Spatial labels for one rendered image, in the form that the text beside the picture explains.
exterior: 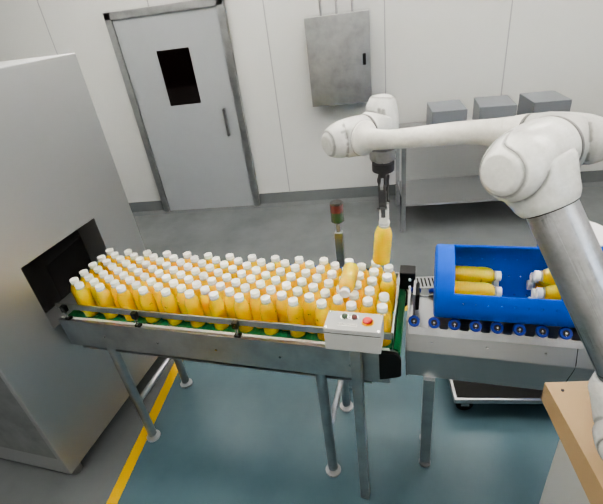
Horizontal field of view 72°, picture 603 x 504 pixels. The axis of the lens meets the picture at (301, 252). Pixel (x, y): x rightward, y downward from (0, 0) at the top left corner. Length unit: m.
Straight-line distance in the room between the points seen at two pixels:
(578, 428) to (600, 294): 0.46
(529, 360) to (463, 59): 3.52
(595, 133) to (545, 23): 3.96
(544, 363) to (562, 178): 1.02
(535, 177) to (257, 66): 4.10
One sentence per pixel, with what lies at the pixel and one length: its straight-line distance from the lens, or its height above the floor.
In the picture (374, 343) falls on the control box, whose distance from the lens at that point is 1.50.
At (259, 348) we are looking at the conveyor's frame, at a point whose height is 0.85.
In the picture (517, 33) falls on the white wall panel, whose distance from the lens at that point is 4.92.
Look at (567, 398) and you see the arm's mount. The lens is 1.42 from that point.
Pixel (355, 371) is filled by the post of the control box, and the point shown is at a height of 0.87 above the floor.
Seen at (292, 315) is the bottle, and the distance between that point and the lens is 1.69.
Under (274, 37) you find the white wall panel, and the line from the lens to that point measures 4.72.
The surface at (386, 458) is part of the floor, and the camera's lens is 2.48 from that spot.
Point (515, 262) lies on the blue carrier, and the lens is 1.87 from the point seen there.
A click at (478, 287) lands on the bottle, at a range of 1.73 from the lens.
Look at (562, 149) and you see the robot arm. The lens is 0.95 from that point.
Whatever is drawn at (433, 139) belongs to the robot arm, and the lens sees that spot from 1.21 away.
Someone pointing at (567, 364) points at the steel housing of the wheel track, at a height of 0.85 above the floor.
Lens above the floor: 2.09
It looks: 31 degrees down
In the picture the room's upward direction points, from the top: 8 degrees counter-clockwise
